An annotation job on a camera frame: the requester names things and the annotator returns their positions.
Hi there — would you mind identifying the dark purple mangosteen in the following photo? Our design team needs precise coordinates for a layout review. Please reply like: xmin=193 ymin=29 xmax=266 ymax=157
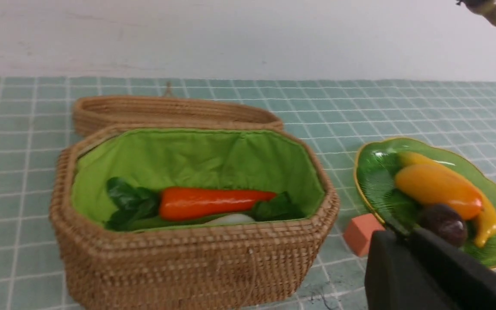
xmin=418 ymin=204 xmax=468 ymax=248

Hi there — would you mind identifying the woven rattan basket green lining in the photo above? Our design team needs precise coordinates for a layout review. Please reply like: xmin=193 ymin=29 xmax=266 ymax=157
xmin=49 ymin=123 xmax=341 ymax=310

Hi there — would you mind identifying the woven rattan basket lid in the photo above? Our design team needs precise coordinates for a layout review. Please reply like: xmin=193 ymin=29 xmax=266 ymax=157
xmin=71 ymin=83 xmax=284 ymax=136

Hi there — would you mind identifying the yellow banana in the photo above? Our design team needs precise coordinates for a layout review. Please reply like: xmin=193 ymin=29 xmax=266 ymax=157
xmin=398 ymin=152 xmax=496 ymax=248

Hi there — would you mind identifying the checkered teal tablecloth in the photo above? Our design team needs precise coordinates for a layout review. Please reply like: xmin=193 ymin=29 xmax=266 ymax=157
xmin=0 ymin=76 xmax=496 ymax=310

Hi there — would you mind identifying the orange carrot with leaves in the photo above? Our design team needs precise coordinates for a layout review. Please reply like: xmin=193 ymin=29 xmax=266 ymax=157
xmin=158 ymin=187 xmax=277 ymax=222

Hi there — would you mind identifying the white radish with leaves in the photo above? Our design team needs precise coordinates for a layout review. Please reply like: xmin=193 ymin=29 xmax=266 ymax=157
xmin=105 ymin=177 xmax=305 ymax=232

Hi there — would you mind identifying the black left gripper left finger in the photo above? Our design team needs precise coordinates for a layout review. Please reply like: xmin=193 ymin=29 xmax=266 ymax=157
xmin=364 ymin=231 xmax=451 ymax=310

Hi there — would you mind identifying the orange foam cube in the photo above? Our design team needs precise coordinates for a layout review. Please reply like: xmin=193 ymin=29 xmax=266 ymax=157
xmin=343 ymin=213 xmax=384 ymax=257

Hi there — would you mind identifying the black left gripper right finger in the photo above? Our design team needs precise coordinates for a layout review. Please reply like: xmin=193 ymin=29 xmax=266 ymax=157
xmin=408 ymin=228 xmax=496 ymax=310

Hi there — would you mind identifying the orange yellow mango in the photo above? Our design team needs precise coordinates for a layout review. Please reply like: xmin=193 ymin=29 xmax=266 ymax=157
xmin=394 ymin=164 xmax=484 ymax=220

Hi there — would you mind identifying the green glass leaf plate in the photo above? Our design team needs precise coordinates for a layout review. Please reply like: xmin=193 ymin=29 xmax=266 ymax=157
xmin=354 ymin=137 xmax=496 ymax=268

